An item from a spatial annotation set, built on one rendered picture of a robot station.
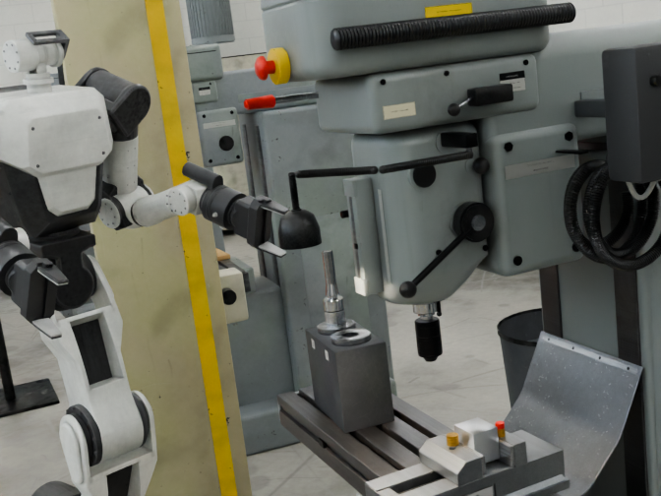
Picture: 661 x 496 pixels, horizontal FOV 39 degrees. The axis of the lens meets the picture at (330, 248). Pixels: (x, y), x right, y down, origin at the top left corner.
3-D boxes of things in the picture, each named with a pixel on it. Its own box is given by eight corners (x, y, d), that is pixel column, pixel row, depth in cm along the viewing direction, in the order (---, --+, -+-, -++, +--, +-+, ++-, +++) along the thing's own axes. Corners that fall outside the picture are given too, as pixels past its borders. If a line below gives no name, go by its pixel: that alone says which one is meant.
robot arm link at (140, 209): (158, 225, 217) (112, 241, 230) (189, 211, 224) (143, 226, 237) (141, 183, 215) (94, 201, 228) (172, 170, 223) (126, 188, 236)
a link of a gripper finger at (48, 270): (54, 285, 157) (36, 271, 161) (71, 283, 160) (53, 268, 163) (55, 278, 157) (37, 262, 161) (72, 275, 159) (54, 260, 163)
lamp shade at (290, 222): (271, 249, 157) (267, 214, 156) (293, 240, 163) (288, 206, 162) (308, 249, 154) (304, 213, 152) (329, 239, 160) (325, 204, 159)
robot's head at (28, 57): (6, 83, 196) (0, 39, 194) (47, 78, 204) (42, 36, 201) (23, 84, 192) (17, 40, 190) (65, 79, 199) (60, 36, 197)
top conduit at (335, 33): (339, 50, 142) (336, 27, 141) (329, 51, 146) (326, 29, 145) (577, 22, 159) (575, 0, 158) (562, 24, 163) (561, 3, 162)
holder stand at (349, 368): (344, 434, 203) (333, 346, 199) (314, 403, 223) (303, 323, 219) (394, 421, 206) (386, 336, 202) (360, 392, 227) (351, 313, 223)
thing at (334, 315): (347, 321, 217) (345, 298, 216) (343, 327, 213) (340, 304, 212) (329, 322, 218) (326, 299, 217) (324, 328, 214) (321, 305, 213)
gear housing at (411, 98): (375, 136, 151) (368, 74, 149) (317, 132, 173) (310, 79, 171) (544, 108, 164) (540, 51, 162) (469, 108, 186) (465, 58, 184)
